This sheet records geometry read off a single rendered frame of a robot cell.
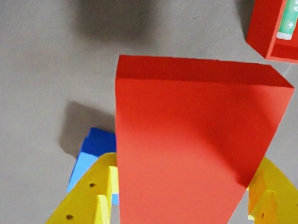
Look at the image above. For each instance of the green battery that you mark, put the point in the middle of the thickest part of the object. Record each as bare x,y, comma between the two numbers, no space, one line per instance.
288,21

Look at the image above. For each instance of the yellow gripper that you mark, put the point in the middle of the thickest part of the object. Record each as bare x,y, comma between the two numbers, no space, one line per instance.
273,199

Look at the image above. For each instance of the red open box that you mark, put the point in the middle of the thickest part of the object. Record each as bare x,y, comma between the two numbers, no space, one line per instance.
263,29

